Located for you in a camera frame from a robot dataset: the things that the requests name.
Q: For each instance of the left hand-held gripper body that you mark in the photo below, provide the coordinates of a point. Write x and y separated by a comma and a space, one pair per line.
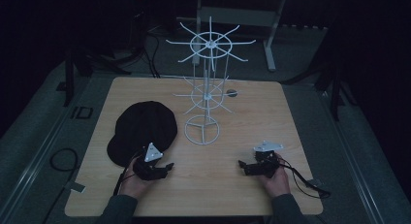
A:
149, 162

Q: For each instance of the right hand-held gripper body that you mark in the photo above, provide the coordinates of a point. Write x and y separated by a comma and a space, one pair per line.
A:
266, 161

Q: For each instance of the black cap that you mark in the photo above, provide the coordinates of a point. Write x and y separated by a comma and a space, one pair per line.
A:
142, 132

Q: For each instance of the person's right hand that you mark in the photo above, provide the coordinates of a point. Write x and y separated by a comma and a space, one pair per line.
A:
276, 180

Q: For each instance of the person's left hand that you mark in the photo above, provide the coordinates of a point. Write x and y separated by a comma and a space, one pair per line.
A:
133, 182

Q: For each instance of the grey tape piece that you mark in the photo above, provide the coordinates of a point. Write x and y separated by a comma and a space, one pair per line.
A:
75, 186

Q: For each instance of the black stand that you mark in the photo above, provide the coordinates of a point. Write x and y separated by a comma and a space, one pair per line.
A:
336, 88
87, 59

